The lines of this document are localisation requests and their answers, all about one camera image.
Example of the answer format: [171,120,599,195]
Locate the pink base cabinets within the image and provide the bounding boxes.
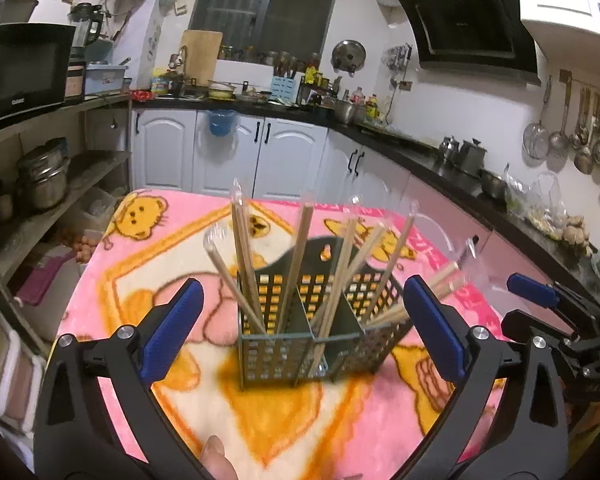
[400,170,600,311]

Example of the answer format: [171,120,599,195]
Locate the white base cabinets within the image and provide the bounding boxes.
[130,107,411,211]

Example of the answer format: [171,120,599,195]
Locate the ginger roots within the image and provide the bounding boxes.
[560,215,595,257]

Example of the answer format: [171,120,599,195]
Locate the blue hanging bin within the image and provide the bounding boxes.
[207,109,238,138]

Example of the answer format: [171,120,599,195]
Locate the small steel kettle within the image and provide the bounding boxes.
[439,135,462,161]

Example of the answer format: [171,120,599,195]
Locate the steel pot lid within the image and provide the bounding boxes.
[330,39,368,73]

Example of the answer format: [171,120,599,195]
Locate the stacked dishes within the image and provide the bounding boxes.
[207,80,238,101]

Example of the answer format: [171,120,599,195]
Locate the wooden cutting board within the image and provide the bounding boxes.
[180,30,223,81]

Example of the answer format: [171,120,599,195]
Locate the person's left hand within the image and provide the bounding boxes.
[200,435,240,480]

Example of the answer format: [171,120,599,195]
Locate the black microwave oven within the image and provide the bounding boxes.
[0,22,77,126]

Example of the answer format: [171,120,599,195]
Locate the hanging small kitchen tools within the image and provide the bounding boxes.
[387,44,413,78]

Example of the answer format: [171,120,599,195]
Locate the clear plastic bags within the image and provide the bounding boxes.
[502,162,568,231]

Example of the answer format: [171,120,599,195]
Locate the cluster of condiment bottles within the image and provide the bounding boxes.
[300,62,386,126]

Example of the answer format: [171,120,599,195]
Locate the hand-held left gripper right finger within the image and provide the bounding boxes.
[402,275,571,480]

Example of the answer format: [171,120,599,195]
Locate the pink printed blanket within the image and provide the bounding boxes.
[50,189,511,480]

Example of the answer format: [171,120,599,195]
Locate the sink faucet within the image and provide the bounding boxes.
[169,46,188,81]

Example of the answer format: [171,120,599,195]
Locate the steel cooking pot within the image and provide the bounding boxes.
[334,99,361,125]

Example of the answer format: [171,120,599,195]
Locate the plastic drawer unit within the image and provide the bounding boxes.
[0,280,46,436]

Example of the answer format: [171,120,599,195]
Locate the purple plastic box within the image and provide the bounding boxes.
[17,250,76,306]

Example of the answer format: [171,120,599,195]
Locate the dark kitchen window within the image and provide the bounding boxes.
[189,0,345,63]

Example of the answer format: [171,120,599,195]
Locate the blender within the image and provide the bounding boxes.
[69,2,105,61]

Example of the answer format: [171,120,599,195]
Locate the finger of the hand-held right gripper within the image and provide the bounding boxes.
[506,272,600,335]
[501,309,600,378]

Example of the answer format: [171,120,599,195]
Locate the green plastic utensil holder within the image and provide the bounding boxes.
[237,235,416,392]

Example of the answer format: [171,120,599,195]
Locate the black kitchen countertop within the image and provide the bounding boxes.
[130,92,600,301]

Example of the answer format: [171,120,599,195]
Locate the black range hood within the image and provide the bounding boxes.
[394,0,540,83]

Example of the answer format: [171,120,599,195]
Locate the light blue knife block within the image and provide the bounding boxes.
[271,75,297,103]

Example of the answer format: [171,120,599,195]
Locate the grey pot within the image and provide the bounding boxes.
[0,0,40,26]

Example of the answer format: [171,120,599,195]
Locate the row of glass jars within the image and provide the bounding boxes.
[219,44,326,68]

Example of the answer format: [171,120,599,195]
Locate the pile of brown eggs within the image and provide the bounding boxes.
[60,230,103,263]

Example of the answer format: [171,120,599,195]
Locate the set of wooden chopsticks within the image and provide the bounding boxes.
[202,177,481,381]

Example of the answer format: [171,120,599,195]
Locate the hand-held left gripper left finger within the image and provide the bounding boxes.
[32,277,216,480]

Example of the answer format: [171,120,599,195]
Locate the row of hanging kitchen utensils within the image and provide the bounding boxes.
[522,70,600,176]

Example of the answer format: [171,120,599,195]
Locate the yellow bottle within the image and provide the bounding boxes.
[151,67,171,96]

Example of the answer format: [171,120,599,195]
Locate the kitchen shelf rack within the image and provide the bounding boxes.
[0,92,133,281]

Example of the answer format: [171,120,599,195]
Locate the stack of steel pots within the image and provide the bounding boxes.
[16,137,72,211]

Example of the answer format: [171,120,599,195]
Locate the blue-grey plastic box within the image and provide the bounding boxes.
[84,62,131,96]

